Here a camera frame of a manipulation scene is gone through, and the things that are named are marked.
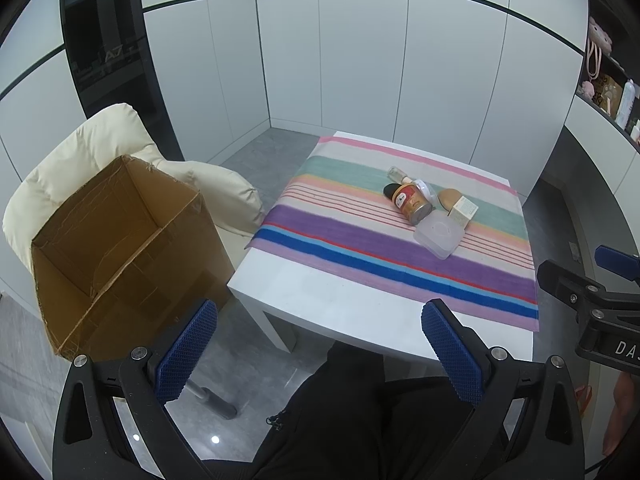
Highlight red gold tin can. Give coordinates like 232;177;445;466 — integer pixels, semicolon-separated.
390;183;434;226

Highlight glass bottle pink cap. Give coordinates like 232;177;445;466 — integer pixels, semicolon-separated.
387;167;413;185

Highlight white bottle on shelf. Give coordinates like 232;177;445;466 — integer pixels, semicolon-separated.
615;79;636;129

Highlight tan makeup sponge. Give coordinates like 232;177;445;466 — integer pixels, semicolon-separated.
437;188;462;211

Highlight cream small carton box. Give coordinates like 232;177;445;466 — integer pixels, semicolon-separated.
449;196;478;229

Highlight black round puff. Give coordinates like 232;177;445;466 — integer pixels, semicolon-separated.
383;183;400;200

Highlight brown cardboard box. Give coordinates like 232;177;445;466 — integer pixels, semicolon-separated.
32;159;233;361

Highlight person's right hand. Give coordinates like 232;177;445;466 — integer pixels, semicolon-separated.
602;372;637;456

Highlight striped colourful cloth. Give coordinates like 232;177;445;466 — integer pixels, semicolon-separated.
250;132;539;332

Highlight clear oval plastic case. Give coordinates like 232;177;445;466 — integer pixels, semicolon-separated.
413;179;437;203

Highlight black glass cabinet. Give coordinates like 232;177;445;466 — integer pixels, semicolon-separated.
60;0;183;160

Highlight cream padded armchair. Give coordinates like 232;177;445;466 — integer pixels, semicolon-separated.
2;103;265;271

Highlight person's dark clothed legs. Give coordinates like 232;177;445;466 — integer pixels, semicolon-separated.
205;342;472;479

